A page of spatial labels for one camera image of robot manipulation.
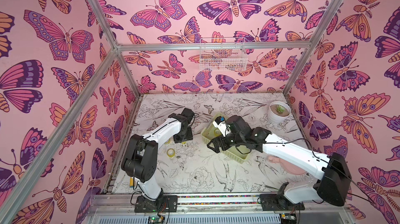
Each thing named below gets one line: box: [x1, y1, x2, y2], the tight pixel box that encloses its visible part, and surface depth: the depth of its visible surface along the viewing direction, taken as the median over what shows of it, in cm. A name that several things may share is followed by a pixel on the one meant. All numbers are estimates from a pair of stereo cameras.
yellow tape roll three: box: [166, 147, 176, 158], surface depth 92 cm
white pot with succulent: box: [268, 100, 292, 124], surface depth 99 cm
